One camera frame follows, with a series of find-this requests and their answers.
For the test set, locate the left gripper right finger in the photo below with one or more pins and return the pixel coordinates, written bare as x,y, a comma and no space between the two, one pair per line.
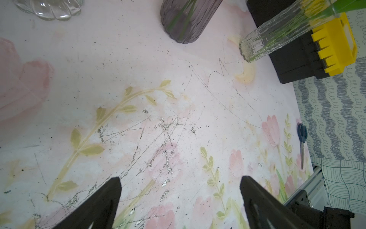
264,211

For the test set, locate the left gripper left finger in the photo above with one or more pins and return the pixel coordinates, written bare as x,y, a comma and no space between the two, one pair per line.
98,211

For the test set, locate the black scissors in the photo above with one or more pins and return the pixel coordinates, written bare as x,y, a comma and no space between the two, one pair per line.
302,134

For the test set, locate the floral pink table mat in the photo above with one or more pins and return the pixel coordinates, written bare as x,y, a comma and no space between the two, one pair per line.
109,94

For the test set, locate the clear glass vase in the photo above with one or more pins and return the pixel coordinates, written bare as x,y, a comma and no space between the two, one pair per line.
291,23

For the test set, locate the yellow black toolbox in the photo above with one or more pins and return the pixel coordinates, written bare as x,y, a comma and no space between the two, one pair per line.
322,52

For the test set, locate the yellow ruffled vase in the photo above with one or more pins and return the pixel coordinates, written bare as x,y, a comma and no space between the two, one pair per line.
61,10

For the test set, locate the purple glass vase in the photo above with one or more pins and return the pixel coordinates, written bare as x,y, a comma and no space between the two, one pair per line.
185,20

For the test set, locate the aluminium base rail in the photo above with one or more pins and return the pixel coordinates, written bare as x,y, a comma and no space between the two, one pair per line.
317,192

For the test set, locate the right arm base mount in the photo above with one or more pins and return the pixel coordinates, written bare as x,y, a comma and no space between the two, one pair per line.
328,218

